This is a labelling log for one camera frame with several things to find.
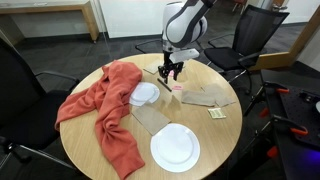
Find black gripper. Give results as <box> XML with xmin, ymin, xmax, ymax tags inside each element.
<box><xmin>157</xmin><ymin>49</ymin><xmax>184</xmax><ymax>84</ymax></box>

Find black marker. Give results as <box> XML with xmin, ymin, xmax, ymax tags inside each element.
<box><xmin>156</xmin><ymin>77</ymin><xmax>173</xmax><ymax>93</ymax></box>

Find black perforated robot base table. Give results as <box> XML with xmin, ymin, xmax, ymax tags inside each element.
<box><xmin>259</xmin><ymin>68</ymin><xmax>320</xmax><ymax>180</ymax></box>

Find brown paper napkin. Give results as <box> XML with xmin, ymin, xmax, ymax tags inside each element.
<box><xmin>180</xmin><ymin>90</ymin><xmax>216</xmax><ymax>108</ymax></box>
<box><xmin>201</xmin><ymin>83</ymin><xmax>236</xmax><ymax>108</ymax></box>
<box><xmin>131</xmin><ymin>100</ymin><xmax>172</xmax><ymax>136</ymax></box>
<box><xmin>143</xmin><ymin>59</ymin><xmax>166</xmax><ymax>76</ymax></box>

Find small white plate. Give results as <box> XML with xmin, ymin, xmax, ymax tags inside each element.
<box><xmin>128</xmin><ymin>81</ymin><xmax>161</xmax><ymax>108</ymax></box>

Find black mesh office chair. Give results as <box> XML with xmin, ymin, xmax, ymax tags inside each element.
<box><xmin>134</xmin><ymin>38</ymin><xmax>166</xmax><ymax>55</ymax></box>
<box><xmin>199</xmin><ymin>4</ymin><xmax>290</xmax><ymax>96</ymax></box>

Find orange-red cloth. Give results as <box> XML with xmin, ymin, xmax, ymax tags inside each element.
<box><xmin>54</xmin><ymin>59</ymin><xmax>146</xmax><ymax>180</ymax></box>

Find large white plate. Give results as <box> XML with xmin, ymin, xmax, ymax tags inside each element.
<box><xmin>149</xmin><ymin>122</ymin><xmax>201</xmax><ymax>174</ymax></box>

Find light wooden bench table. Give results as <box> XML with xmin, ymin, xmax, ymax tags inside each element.
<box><xmin>0</xmin><ymin>0</ymin><xmax>100</xmax><ymax>44</ymax></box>

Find black office chair solid back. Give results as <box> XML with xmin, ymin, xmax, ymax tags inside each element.
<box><xmin>0</xmin><ymin>36</ymin><xmax>81</xmax><ymax>171</ymax></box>

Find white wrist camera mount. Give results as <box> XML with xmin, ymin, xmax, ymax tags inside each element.
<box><xmin>169</xmin><ymin>48</ymin><xmax>200</xmax><ymax>64</ymax></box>

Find black clamp orange handle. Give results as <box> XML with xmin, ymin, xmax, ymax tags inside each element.
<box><xmin>244</xmin><ymin>81</ymin><xmax>290</xmax><ymax>117</ymax></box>
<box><xmin>271</xmin><ymin>114</ymin><xmax>309</xmax><ymax>137</ymax></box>

